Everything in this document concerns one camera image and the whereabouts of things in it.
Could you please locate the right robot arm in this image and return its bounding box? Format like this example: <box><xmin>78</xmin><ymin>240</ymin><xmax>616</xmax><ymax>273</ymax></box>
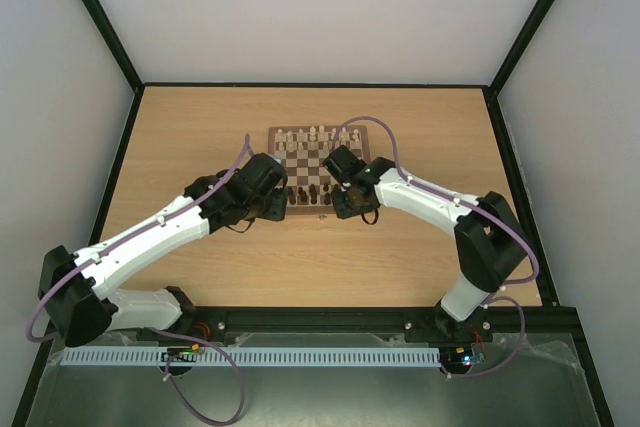
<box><xmin>323</xmin><ymin>146</ymin><xmax>538</xmax><ymax>339</ymax></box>

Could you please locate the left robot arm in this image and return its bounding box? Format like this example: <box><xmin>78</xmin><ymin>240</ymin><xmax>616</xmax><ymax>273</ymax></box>
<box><xmin>38</xmin><ymin>153</ymin><xmax>287</xmax><ymax>347</ymax></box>

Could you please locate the wooden chess board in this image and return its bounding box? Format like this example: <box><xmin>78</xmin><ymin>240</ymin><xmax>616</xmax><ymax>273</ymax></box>
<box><xmin>268</xmin><ymin>149</ymin><xmax>371</xmax><ymax>216</ymax></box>

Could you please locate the white chess pieces row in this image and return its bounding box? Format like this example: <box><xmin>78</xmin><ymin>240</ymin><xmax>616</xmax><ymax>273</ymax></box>
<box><xmin>268</xmin><ymin>125</ymin><xmax>369</xmax><ymax>159</ymax></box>

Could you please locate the light blue cable duct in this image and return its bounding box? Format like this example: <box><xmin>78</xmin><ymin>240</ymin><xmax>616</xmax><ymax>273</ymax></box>
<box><xmin>60</xmin><ymin>346</ymin><xmax>441</xmax><ymax>368</ymax></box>

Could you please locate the black aluminium frame rail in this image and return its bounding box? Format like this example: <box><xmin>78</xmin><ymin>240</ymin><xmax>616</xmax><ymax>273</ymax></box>
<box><xmin>49</xmin><ymin>304</ymin><xmax>581</xmax><ymax>343</ymax></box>

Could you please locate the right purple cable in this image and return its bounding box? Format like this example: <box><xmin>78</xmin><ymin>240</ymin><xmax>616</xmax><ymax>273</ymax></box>
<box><xmin>327</xmin><ymin>115</ymin><xmax>541</xmax><ymax>379</ymax></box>

